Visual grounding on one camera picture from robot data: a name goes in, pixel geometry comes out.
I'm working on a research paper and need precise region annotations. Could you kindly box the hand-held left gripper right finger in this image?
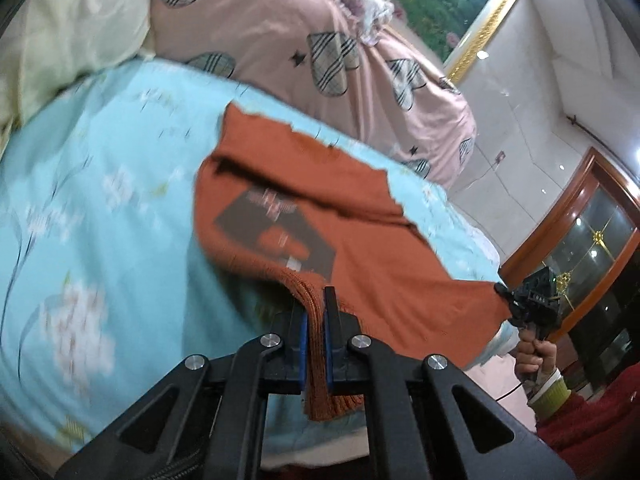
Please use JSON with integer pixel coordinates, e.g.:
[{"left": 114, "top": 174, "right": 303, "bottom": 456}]
[{"left": 324, "top": 286, "right": 576, "bottom": 480}]

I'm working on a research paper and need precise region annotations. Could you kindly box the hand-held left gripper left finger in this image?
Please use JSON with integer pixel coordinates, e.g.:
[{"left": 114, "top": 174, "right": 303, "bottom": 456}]
[{"left": 56, "top": 309, "right": 308, "bottom": 480}]

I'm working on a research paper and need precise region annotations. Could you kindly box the orange printed t-shirt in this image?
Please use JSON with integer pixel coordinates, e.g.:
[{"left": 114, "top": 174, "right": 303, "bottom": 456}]
[{"left": 194, "top": 102, "right": 512, "bottom": 422}]

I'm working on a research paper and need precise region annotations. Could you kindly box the person's right forearm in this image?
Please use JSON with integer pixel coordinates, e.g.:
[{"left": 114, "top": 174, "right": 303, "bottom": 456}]
[{"left": 527, "top": 355, "right": 640, "bottom": 480}]

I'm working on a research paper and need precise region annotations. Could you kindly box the person's right hand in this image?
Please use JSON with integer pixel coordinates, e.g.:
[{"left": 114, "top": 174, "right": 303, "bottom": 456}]
[{"left": 514, "top": 335, "right": 560, "bottom": 382}]

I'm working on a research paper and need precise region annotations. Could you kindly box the wooden glass door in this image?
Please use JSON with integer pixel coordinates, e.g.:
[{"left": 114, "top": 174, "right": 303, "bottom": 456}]
[{"left": 500, "top": 147, "right": 640, "bottom": 391}]

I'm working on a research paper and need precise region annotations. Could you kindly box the light blue floral bed sheet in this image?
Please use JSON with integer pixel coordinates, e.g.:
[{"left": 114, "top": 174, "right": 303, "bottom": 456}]
[{"left": 0, "top": 57, "right": 516, "bottom": 466}]

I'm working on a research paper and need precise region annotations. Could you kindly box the gold framed landscape painting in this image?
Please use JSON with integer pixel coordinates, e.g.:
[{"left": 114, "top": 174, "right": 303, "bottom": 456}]
[{"left": 372, "top": 0, "right": 526, "bottom": 85}]

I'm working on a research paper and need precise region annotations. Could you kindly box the pink plaid-heart quilt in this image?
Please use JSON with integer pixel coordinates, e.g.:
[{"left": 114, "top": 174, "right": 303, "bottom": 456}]
[{"left": 147, "top": 0, "right": 478, "bottom": 191}]

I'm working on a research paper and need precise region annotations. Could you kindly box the cream pillow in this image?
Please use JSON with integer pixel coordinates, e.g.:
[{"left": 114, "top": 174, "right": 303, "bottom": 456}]
[{"left": 0, "top": 0, "right": 153, "bottom": 133}]

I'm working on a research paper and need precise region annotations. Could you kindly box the black cable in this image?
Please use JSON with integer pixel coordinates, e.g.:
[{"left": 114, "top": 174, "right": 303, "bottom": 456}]
[{"left": 495, "top": 379, "right": 531, "bottom": 402}]

